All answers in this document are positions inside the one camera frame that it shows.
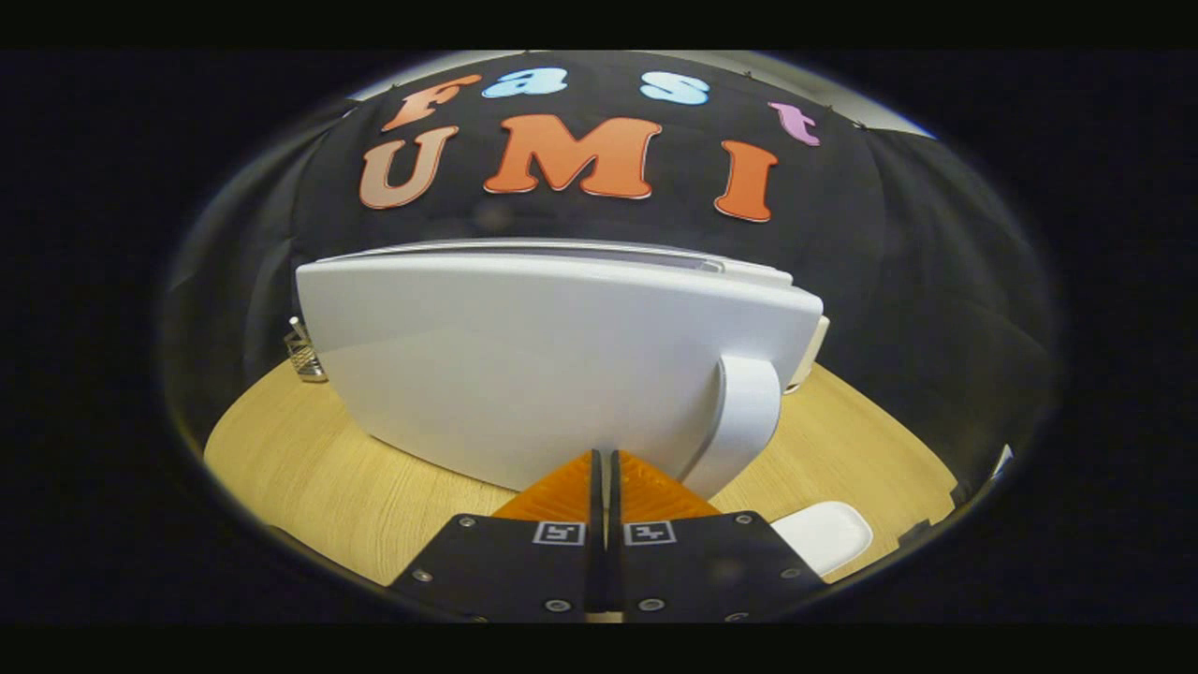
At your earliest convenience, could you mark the white microwave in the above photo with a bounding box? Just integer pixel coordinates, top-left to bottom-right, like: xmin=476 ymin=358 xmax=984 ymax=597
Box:
xmin=294 ymin=238 xmax=825 ymax=503

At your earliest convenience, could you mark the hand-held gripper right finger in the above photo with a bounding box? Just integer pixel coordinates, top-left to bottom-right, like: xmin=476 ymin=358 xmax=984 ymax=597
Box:
xmin=610 ymin=449 xmax=828 ymax=623

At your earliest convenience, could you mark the metal wire basket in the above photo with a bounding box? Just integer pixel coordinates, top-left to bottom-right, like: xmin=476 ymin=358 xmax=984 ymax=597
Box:
xmin=283 ymin=315 xmax=329 ymax=384

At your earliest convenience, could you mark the cream white toaster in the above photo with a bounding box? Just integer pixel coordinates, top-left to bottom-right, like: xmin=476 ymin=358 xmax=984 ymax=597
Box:
xmin=784 ymin=315 xmax=832 ymax=395

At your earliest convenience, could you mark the white plate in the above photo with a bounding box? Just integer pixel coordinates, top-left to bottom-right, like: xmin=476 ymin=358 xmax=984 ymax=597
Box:
xmin=768 ymin=500 xmax=875 ymax=578

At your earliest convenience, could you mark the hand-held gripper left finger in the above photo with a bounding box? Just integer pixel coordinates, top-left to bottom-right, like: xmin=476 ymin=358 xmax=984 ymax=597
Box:
xmin=387 ymin=449 xmax=602 ymax=623

